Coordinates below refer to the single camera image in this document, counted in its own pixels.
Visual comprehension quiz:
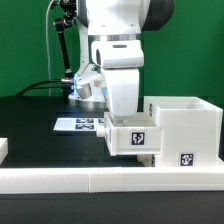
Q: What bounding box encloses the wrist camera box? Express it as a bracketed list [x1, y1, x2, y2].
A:
[75, 71, 103, 101]

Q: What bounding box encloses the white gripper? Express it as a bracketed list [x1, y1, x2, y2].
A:
[102, 68, 139, 118]

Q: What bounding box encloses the marker tag sheet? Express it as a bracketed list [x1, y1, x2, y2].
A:
[54, 118, 104, 131]

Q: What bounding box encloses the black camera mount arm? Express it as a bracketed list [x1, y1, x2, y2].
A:
[53, 0, 78, 79]

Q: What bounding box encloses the black cable bundle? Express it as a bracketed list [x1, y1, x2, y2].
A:
[14, 79, 74, 98]

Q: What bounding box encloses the white left rail wall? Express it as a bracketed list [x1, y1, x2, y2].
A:
[0, 138, 8, 165]

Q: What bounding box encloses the white front rail wall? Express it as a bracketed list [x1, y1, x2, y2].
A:
[0, 166, 224, 194]

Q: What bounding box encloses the white drawer cabinet box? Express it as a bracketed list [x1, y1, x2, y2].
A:
[143, 96, 223, 167]

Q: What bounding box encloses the white rail wall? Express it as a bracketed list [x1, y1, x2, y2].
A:
[0, 166, 224, 194]
[0, 138, 8, 165]

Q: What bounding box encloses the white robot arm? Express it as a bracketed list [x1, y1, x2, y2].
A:
[75, 0, 175, 119]

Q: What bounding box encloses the white front drawer with knob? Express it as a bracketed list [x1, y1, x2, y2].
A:
[137, 155, 161, 167]

